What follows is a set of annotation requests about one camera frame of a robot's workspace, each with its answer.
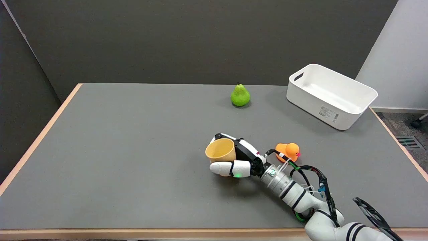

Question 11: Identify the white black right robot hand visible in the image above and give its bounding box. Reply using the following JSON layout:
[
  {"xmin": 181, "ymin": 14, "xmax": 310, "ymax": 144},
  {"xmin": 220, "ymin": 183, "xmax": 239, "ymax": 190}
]
[{"xmin": 209, "ymin": 133, "xmax": 267, "ymax": 178}]

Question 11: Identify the yellow plastic cup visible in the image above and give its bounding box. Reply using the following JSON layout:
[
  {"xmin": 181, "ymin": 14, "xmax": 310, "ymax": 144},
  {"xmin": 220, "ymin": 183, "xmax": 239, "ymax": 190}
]
[{"xmin": 205, "ymin": 138, "xmax": 237, "ymax": 164}]

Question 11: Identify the white plastic storage box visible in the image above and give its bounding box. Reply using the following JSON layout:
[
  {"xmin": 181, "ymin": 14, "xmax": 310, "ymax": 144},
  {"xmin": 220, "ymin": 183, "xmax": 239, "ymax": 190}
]
[{"xmin": 286, "ymin": 64, "xmax": 379, "ymax": 131}]

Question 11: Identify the orange rubber duck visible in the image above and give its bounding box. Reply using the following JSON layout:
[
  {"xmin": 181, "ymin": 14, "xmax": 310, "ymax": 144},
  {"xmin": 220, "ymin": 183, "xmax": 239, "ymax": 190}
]
[{"xmin": 275, "ymin": 143, "xmax": 301, "ymax": 163}]

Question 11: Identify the green pear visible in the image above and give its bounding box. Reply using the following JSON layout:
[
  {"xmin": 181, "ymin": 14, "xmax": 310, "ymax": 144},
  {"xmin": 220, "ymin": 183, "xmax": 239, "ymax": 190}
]
[{"xmin": 230, "ymin": 82, "xmax": 251, "ymax": 107}]

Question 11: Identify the floor vent grille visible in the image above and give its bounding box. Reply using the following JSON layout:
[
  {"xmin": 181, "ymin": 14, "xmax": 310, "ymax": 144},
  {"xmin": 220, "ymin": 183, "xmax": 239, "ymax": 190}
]
[{"xmin": 396, "ymin": 136, "xmax": 425, "ymax": 150}]

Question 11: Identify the black chair caster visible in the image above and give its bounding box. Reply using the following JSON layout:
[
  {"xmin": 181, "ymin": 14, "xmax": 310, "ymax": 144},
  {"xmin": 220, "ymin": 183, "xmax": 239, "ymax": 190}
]
[{"xmin": 411, "ymin": 113, "xmax": 428, "ymax": 129}]

